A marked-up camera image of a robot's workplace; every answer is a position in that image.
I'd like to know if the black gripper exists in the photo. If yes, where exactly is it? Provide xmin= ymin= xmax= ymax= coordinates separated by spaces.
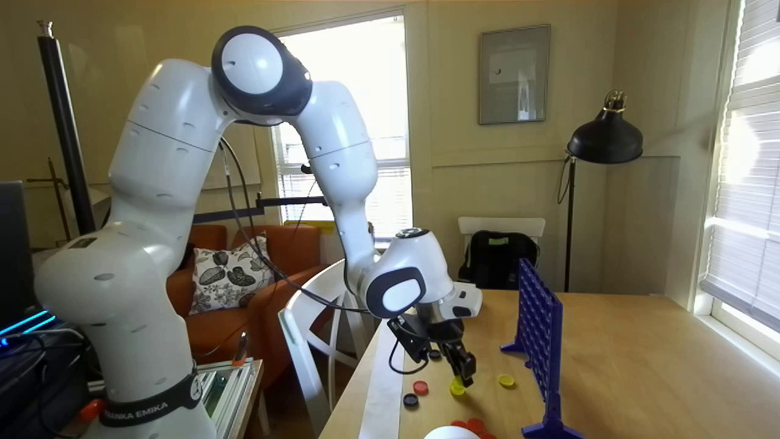
xmin=422 ymin=316 xmax=478 ymax=391

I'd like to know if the blue gameboard with holes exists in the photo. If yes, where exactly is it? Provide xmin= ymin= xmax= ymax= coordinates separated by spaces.
xmin=499 ymin=257 xmax=586 ymax=439

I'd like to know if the white speckled paper cup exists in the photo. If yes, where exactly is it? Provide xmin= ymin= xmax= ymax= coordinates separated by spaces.
xmin=422 ymin=422 xmax=483 ymax=439

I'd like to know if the black bag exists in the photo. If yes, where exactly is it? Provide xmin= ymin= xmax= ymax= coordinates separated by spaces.
xmin=455 ymin=230 xmax=542 ymax=292

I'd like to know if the white chair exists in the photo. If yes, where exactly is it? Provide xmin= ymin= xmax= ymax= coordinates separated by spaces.
xmin=275 ymin=257 xmax=385 ymax=420

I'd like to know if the orange sofa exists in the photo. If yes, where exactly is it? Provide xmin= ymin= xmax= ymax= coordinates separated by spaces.
xmin=165 ymin=223 xmax=327 ymax=391

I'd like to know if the colourful flat box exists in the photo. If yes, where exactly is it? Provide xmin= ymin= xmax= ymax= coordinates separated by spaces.
xmin=193 ymin=356 xmax=265 ymax=422

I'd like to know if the black clamp bar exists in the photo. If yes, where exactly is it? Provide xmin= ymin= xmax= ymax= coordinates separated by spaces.
xmin=190 ymin=192 xmax=331 ymax=227

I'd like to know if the black white patterned cushion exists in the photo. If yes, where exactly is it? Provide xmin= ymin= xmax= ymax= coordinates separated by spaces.
xmin=187 ymin=238 xmax=278 ymax=317

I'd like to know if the black lamp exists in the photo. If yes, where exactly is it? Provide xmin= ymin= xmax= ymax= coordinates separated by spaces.
xmin=559 ymin=90 xmax=647 ymax=295

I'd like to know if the white window blind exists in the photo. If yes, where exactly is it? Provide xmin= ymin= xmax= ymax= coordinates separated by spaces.
xmin=694 ymin=0 xmax=780 ymax=331

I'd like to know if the black computer with blue light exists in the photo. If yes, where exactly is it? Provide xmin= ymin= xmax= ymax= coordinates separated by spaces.
xmin=0 ymin=307 xmax=105 ymax=439

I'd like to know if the dark monitor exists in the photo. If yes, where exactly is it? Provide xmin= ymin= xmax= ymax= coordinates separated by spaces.
xmin=0 ymin=179 xmax=38 ymax=330

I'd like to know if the black pole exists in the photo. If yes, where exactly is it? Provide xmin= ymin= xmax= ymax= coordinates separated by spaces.
xmin=35 ymin=21 xmax=101 ymax=240

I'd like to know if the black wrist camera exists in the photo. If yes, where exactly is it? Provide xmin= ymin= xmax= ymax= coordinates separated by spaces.
xmin=385 ymin=316 xmax=434 ymax=367

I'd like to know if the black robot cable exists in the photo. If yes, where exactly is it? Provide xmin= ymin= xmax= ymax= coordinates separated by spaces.
xmin=215 ymin=136 xmax=432 ymax=375

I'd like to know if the framed wall picture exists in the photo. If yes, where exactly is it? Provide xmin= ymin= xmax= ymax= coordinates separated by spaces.
xmin=475 ymin=22 xmax=554 ymax=128

